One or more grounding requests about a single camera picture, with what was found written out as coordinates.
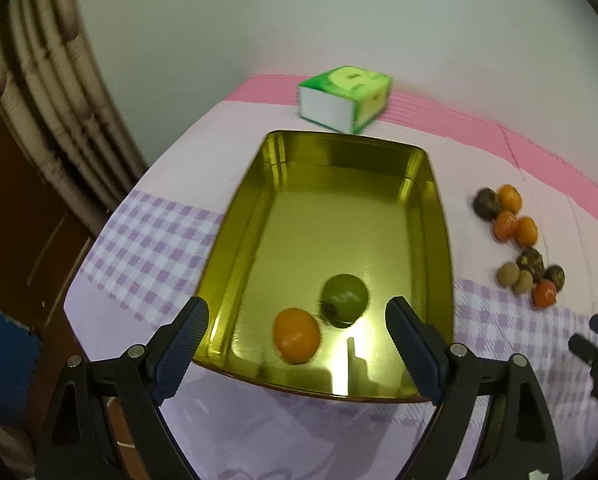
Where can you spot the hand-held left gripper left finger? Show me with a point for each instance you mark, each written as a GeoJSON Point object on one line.
{"type": "Point", "coordinates": [179, 350]}

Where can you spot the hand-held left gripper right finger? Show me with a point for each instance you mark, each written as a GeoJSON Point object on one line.
{"type": "Point", "coordinates": [415, 350]}

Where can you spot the orange tangerine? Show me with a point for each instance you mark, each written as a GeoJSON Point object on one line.
{"type": "Point", "coordinates": [296, 335]}
{"type": "Point", "coordinates": [504, 225]}
{"type": "Point", "coordinates": [544, 294]}
{"type": "Point", "coordinates": [527, 232]}
{"type": "Point", "coordinates": [510, 197]}

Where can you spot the dark wrinkled passion fruit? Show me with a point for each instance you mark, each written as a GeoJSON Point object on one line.
{"type": "Point", "coordinates": [554, 275]}
{"type": "Point", "coordinates": [530, 262]}
{"type": "Point", "coordinates": [485, 203]}

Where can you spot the green round fruit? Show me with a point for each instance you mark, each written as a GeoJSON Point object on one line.
{"type": "Point", "coordinates": [345, 300]}

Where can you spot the brown longan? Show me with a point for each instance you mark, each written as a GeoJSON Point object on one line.
{"type": "Point", "coordinates": [523, 284]}
{"type": "Point", "coordinates": [507, 275]}

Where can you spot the gold metal tin box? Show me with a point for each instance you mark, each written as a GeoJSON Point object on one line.
{"type": "Point", "coordinates": [329, 220]}

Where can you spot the pink and purple tablecloth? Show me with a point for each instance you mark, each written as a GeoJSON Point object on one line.
{"type": "Point", "coordinates": [169, 240]}

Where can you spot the blue foam mat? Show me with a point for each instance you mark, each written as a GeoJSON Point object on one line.
{"type": "Point", "coordinates": [4, 360]}

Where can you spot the brown wooden cabinet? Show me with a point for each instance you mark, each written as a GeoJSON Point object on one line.
{"type": "Point", "coordinates": [19, 210]}

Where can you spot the green tissue pack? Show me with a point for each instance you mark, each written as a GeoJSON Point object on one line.
{"type": "Point", "coordinates": [346, 95]}

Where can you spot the beige patterned curtain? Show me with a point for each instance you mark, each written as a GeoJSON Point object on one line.
{"type": "Point", "coordinates": [54, 85]}

